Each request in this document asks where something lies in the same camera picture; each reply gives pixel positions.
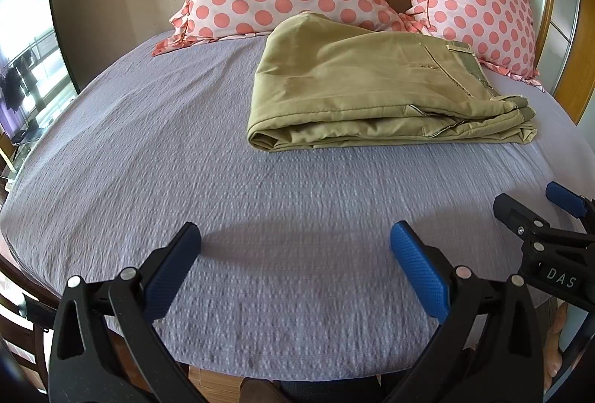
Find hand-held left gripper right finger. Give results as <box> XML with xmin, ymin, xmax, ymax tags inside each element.
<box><xmin>386</xmin><ymin>221</ymin><xmax>546</xmax><ymax>403</ymax></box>

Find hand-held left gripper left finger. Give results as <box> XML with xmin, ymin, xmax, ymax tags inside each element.
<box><xmin>46</xmin><ymin>222</ymin><xmax>211</xmax><ymax>403</ymax></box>

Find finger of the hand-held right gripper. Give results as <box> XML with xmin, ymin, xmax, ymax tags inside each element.
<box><xmin>545</xmin><ymin>181</ymin><xmax>595</xmax><ymax>223</ymax></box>
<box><xmin>493</xmin><ymin>193</ymin><xmax>595</xmax><ymax>251</ymax></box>

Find khaki pants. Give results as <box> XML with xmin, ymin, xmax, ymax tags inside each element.
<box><xmin>247</xmin><ymin>12</ymin><xmax>538</xmax><ymax>152</ymax></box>

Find person's right hand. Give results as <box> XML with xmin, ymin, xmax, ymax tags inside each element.
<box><xmin>543</xmin><ymin>303</ymin><xmax>569</xmax><ymax>391</ymax></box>

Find lavender textured bedspread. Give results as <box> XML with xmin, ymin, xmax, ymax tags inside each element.
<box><xmin>0</xmin><ymin>29</ymin><xmax>580</xmax><ymax>378</ymax></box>

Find wooden headboard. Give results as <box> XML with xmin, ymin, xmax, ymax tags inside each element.
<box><xmin>486</xmin><ymin>0</ymin><xmax>595</xmax><ymax>128</ymax></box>

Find glass television stand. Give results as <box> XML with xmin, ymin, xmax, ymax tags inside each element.
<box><xmin>0</xmin><ymin>124</ymin><xmax>47</xmax><ymax>187</ymax></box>

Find black television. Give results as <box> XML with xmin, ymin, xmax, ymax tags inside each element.
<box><xmin>0</xmin><ymin>0</ymin><xmax>83</xmax><ymax>146</ymax></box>

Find dark wooden bed frame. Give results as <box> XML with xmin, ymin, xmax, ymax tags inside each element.
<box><xmin>0</xmin><ymin>252</ymin><xmax>61</xmax><ymax>385</ymax></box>

